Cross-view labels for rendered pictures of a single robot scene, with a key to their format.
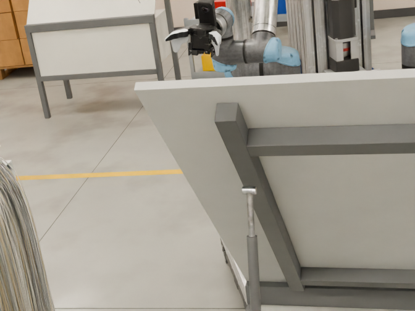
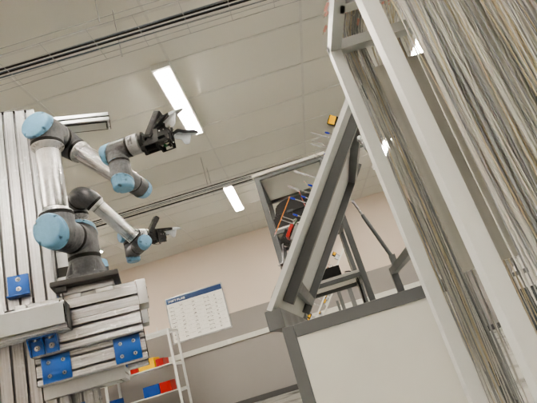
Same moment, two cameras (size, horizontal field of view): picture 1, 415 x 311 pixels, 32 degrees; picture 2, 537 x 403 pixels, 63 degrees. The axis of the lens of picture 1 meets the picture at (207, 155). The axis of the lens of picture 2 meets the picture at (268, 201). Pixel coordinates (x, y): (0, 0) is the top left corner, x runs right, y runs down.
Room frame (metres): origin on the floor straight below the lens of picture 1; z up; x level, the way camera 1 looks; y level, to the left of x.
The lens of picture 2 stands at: (2.07, 1.38, 0.73)
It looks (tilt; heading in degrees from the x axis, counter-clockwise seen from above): 19 degrees up; 257
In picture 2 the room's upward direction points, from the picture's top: 17 degrees counter-clockwise
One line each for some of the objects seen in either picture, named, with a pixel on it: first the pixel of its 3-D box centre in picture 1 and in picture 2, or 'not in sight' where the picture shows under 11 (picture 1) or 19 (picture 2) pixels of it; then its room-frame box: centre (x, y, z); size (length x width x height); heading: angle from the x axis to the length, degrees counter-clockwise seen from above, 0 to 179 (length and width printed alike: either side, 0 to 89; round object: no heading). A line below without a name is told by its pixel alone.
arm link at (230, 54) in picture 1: (228, 52); (124, 177); (2.20, -0.11, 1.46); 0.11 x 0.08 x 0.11; 71
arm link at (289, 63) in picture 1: (281, 66); (81, 240); (2.42, -0.30, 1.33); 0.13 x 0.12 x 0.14; 71
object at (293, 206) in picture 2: not in sight; (295, 214); (1.27, -1.38, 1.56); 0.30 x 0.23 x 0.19; 165
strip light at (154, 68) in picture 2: not in sight; (180, 104); (1.75, -2.41, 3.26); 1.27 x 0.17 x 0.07; 77
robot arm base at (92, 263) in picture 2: not in sight; (86, 269); (2.42, -0.30, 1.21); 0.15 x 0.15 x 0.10
